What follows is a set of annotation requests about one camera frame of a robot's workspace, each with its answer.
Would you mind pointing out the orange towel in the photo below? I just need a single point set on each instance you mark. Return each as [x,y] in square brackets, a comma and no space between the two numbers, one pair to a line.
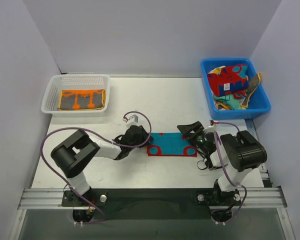
[82,99]

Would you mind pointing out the red blue towel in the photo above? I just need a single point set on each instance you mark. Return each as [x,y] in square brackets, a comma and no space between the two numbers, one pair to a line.
[231,79]
[170,144]

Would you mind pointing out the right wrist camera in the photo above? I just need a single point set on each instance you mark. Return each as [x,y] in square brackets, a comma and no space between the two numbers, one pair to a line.
[209,137]

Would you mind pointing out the black base mat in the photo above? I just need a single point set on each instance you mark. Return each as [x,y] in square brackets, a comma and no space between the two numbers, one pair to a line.
[150,204]

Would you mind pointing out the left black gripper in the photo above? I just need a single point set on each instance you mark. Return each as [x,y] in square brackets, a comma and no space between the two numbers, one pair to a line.
[142,135]

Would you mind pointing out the grey orange-edged towel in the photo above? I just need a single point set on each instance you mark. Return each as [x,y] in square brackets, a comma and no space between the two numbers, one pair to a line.
[252,87]

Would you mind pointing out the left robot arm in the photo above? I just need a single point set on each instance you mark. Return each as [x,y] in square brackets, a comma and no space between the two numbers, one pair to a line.
[75,152]

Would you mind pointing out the aluminium front rail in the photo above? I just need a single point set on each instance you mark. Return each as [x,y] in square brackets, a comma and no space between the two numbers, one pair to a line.
[262,215]

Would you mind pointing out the teal patterned towel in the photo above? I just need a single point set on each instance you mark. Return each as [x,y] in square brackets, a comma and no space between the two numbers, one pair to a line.
[229,102]

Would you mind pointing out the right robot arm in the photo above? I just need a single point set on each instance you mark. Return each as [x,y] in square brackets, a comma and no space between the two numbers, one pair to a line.
[224,146]

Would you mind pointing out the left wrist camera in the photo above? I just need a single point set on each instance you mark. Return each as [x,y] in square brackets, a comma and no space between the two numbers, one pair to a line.
[132,120]

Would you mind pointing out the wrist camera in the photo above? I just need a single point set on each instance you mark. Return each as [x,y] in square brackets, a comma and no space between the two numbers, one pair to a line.
[132,120]
[209,137]

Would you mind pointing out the blue plastic bin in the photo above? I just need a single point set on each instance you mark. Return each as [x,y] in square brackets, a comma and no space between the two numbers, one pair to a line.
[258,103]

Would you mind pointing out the white perforated plastic basket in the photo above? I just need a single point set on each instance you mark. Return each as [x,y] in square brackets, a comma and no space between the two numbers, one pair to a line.
[84,81]

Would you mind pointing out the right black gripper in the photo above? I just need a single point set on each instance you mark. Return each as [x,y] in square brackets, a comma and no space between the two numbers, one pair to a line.
[193,132]

